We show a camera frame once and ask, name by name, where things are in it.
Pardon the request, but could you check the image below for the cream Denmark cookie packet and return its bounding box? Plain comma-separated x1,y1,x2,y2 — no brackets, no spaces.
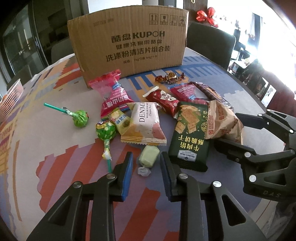
120,102,167,146

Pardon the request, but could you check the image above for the red ribbon bow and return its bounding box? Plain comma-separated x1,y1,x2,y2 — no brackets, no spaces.
196,7,218,28

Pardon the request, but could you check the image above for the pink hawthorn snack packet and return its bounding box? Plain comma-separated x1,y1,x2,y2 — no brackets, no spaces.
88,69,134,120

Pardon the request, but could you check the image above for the pink plastic basket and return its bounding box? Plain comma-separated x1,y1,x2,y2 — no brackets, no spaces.
0,78,23,122

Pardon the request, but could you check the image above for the brown cardboard box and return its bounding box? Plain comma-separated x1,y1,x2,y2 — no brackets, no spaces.
67,6,189,83

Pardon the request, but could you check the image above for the dark red snack packet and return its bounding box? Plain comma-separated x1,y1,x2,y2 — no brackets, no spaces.
142,86,179,118

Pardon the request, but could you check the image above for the dark green cracker packet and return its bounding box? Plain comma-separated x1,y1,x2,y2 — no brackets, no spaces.
168,101,209,172

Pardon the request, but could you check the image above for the green lollipop cartoon wrapper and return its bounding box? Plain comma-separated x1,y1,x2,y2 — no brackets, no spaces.
96,120,116,173

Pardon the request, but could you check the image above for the green lollipop teal stick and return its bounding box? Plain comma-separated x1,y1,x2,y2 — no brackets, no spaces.
44,103,89,128

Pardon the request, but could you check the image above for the small yellow snack packet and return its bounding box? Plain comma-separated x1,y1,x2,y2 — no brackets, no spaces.
108,108,130,135

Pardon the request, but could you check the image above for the colourful patterned tablecloth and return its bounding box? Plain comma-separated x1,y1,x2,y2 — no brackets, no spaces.
1,49,284,240

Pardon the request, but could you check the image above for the brown foil wrapped candy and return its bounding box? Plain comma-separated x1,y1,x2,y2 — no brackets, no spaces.
155,72,185,84

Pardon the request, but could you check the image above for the dark grey chair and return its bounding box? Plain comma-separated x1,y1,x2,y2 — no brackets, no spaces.
187,23,236,69

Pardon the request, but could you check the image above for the grey chair far side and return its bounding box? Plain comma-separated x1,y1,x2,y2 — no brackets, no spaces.
51,38,74,64

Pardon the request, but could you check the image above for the tan fortune biscuits bag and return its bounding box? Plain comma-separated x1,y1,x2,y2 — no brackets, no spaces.
204,100,243,144

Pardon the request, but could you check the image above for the pale green candy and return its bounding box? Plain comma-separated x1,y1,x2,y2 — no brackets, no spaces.
137,145,160,177

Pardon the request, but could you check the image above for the maroon costa cookie packet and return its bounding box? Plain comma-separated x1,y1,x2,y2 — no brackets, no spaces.
191,81,234,111

